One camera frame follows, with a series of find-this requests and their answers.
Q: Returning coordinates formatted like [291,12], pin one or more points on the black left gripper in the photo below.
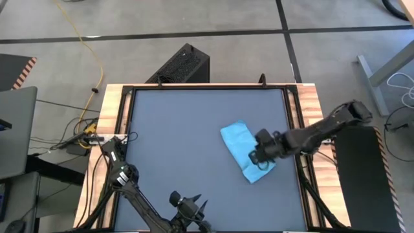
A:
[191,212]

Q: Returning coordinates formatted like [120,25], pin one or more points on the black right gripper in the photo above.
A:
[278,149]

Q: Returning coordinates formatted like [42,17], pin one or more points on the light blue microfiber towel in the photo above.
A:
[236,142]

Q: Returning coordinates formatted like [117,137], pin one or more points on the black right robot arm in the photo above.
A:
[323,127]

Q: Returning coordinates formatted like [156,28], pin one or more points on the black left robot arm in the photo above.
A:
[142,204]

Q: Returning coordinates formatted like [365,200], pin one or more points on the black clamp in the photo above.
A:
[159,83]
[262,81]

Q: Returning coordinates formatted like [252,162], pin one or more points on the white power strip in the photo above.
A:
[95,139]

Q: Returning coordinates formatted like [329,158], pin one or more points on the black computer tower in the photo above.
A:
[181,64]

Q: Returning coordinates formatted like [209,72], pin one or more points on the yellow plug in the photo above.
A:
[90,128]

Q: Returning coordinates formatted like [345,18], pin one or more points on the grey desk leg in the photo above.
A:
[368,84]

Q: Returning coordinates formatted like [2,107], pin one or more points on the grey cabinet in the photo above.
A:
[19,194]

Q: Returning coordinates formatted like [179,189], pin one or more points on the black computer mouse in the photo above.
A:
[14,226]

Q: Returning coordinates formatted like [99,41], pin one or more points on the wooden desk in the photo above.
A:
[409,8]

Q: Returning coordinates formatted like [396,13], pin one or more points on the black hazard striped mat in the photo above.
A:
[11,69]

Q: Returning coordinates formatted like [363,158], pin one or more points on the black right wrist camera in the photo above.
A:
[265,137]

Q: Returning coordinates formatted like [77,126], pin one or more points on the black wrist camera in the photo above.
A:
[265,137]
[175,198]

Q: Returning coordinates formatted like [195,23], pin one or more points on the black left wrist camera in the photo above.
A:
[175,198]

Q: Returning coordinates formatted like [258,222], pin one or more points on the black table frame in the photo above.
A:
[210,86]

